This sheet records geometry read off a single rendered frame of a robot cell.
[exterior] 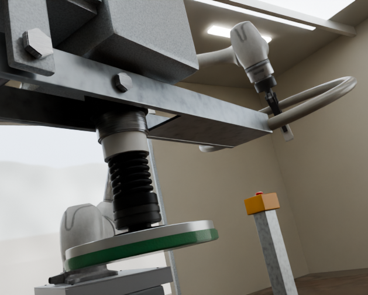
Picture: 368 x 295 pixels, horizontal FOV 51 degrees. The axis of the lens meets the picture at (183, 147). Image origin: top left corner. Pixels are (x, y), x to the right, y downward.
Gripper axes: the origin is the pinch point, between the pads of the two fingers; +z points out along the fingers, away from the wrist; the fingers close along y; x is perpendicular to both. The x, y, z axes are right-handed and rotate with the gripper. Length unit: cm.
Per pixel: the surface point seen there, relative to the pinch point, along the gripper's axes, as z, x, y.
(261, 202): 32, -27, -38
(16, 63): -32, -14, 108
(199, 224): -6, -9, 96
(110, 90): -27, -13, 94
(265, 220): 41, -28, -37
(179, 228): -8, -10, 99
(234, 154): 85, -145, -596
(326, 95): -10.0, 14.6, 42.4
